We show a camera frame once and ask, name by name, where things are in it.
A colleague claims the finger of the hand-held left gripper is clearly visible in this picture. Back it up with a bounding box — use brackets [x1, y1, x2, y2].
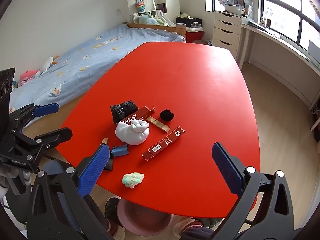
[9, 102, 60, 130]
[10, 127, 73, 160]

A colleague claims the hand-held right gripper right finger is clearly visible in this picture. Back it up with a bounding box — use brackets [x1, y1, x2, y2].
[212, 142, 300, 240]

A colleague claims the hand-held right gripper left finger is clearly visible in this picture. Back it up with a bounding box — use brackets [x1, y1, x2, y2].
[26, 144, 113, 240]

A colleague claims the small blue box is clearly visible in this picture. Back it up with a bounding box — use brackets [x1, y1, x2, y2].
[111, 144, 129, 157]

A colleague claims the green white cloth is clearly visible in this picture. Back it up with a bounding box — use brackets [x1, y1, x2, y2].
[122, 172, 145, 188]

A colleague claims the white cloth bundle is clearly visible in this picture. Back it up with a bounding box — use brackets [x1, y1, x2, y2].
[115, 119, 150, 146]

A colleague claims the black patterned cloth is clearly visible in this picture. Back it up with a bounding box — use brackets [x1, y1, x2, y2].
[110, 101, 139, 124]

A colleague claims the long red box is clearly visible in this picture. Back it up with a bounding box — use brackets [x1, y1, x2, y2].
[142, 125, 187, 161]

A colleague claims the pink basin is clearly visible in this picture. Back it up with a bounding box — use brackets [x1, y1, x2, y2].
[117, 198, 174, 237]

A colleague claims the red snack wrapper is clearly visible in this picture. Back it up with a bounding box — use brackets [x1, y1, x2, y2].
[117, 106, 155, 127]

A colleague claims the black fluffy ball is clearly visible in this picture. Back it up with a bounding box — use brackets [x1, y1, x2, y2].
[160, 109, 175, 122]

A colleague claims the pink plush toy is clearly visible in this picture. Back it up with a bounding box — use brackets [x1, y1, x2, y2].
[17, 69, 40, 87]

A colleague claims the white duck plush toy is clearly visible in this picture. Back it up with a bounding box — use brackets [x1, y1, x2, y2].
[35, 56, 60, 77]

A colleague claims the person's shoe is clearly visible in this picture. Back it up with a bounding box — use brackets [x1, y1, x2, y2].
[104, 197, 125, 239]
[172, 217, 208, 235]

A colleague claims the bed with blue sheet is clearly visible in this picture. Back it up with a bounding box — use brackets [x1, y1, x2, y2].
[10, 21, 187, 110]

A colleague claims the pile of soft toys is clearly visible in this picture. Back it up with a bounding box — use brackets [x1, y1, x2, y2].
[132, 10, 175, 27]

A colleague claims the white desk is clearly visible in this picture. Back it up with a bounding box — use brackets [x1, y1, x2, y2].
[241, 21, 320, 110]

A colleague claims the white drawer unit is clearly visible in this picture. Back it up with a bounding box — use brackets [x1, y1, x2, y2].
[212, 10, 243, 60]

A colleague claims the red cooler box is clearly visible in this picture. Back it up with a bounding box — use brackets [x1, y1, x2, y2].
[186, 26, 204, 43]

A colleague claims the white box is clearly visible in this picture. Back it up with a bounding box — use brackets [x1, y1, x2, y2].
[308, 40, 320, 61]

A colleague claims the black bag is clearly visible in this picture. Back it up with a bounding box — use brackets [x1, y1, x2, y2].
[175, 16, 203, 28]

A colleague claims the stack of books and papers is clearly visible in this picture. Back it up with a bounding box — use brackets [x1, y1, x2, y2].
[217, 0, 253, 15]

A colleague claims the window with black frame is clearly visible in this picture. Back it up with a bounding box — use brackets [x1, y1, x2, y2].
[205, 0, 320, 53]

